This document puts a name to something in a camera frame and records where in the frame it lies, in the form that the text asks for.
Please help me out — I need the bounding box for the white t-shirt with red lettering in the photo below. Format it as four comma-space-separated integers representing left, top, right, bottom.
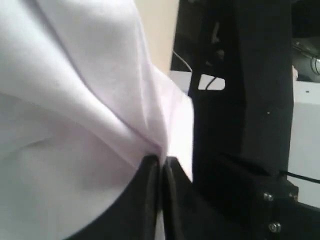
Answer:
0, 0, 194, 240

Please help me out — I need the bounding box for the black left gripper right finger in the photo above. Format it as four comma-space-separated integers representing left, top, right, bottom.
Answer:
162, 157, 240, 240

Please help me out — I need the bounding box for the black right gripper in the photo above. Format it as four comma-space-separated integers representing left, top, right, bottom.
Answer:
174, 0, 293, 173

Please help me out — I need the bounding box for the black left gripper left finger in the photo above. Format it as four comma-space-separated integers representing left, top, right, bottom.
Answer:
69, 155, 160, 240

